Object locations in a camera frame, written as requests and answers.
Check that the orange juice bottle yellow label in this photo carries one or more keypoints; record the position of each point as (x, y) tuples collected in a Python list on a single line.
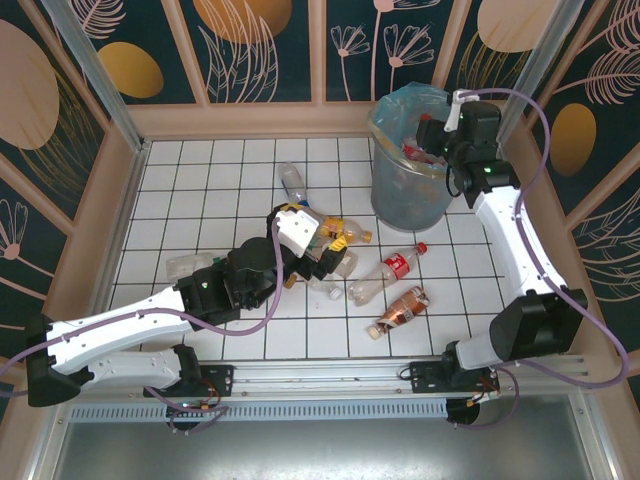
[(350, 231)]

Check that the cola bottle red label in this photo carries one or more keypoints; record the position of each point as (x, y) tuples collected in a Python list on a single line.
[(392, 267)]

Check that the clear bottle orange-red label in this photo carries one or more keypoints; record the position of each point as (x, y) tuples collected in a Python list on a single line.
[(412, 150)]

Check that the clear bottle blue label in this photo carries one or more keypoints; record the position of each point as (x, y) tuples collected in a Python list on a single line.
[(292, 182)]

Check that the crushed bottle brown label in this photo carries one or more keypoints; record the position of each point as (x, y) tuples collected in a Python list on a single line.
[(405, 310)]

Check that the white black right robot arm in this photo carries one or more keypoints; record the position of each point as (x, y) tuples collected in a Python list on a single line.
[(510, 240)]

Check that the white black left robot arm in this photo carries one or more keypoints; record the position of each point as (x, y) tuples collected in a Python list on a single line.
[(115, 325)]

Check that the grey metal mesh bin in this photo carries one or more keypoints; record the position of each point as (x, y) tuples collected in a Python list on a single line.
[(405, 200)]

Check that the blue plastic bin bag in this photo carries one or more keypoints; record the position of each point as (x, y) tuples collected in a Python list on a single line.
[(395, 107)]

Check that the bottle with orange cap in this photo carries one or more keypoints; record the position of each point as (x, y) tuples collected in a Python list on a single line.
[(289, 281)]

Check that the clear bottle green cap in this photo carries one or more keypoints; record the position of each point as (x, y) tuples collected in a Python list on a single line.
[(187, 265)]

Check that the aluminium frame post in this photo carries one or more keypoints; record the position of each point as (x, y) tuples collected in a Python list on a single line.
[(95, 70), (535, 65)]

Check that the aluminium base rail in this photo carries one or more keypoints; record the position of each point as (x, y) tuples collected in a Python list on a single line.
[(325, 372)]

